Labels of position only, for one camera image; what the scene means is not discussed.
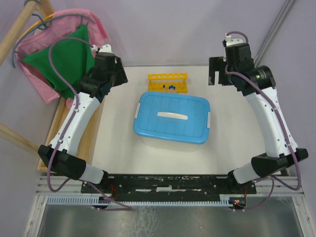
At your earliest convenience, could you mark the yellow test tube rack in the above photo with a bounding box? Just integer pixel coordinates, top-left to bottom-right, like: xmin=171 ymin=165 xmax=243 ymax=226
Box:
xmin=148 ymin=73 xmax=188 ymax=94

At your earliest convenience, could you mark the blue plastic bin lid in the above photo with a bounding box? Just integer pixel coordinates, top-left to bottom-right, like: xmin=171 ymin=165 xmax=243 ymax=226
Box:
xmin=133 ymin=91 xmax=211 ymax=145

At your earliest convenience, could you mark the white plastic storage bin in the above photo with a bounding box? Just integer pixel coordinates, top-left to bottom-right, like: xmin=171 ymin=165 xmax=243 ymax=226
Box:
xmin=133 ymin=100 xmax=210 ymax=151

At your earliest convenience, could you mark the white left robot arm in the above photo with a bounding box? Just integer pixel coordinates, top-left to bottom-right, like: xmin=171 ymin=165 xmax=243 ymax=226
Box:
xmin=38 ymin=52 xmax=128 ymax=193

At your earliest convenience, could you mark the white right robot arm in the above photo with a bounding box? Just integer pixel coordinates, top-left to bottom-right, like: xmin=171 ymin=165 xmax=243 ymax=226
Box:
xmin=209 ymin=41 xmax=309 ymax=193

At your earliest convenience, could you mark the pink shirt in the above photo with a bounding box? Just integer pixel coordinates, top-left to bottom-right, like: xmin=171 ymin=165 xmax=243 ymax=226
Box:
xmin=14 ymin=8 xmax=108 ymax=104

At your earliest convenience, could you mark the grey clothes hanger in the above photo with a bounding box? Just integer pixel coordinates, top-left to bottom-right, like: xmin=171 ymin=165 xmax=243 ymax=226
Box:
xmin=11 ymin=13 xmax=96 ymax=68

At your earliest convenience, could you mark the yellow clothes hanger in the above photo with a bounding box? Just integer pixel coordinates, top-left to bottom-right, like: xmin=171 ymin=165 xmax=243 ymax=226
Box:
xmin=19 ymin=8 xmax=54 ymax=40

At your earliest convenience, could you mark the small green circuit board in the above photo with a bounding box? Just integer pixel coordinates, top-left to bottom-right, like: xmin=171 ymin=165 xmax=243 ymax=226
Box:
xmin=234 ymin=198 xmax=246 ymax=208

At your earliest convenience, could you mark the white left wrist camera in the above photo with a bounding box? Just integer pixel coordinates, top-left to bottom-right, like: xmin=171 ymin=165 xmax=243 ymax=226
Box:
xmin=91 ymin=44 xmax=115 ymax=59

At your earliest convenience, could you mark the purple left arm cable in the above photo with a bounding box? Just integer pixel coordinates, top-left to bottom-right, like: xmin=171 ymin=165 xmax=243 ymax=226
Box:
xmin=46 ymin=38 xmax=133 ymax=212

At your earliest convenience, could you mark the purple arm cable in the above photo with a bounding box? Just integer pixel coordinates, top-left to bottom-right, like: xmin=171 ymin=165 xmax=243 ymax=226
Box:
xmin=225 ymin=31 xmax=302 ymax=211
xmin=46 ymin=38 xmax=133 ymax=212

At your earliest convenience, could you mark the aluminium frame post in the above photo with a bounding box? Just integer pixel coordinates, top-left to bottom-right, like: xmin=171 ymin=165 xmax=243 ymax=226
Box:
xmin=254 ymin=0 xmax=297 ymax=66

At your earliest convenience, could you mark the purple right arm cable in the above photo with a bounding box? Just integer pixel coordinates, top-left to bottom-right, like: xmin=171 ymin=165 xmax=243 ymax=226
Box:
xmin=225 ymin=31 xmax=302 ymax=211

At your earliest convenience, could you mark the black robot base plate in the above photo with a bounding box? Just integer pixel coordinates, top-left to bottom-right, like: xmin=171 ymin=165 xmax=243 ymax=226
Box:
xmin=96 ymin=174 xmax=257 ymax=202

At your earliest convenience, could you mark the grey slotted cable duct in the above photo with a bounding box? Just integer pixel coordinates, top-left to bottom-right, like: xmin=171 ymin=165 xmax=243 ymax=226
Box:
xmin=46 ymin=195 xmax=233 ymax=207

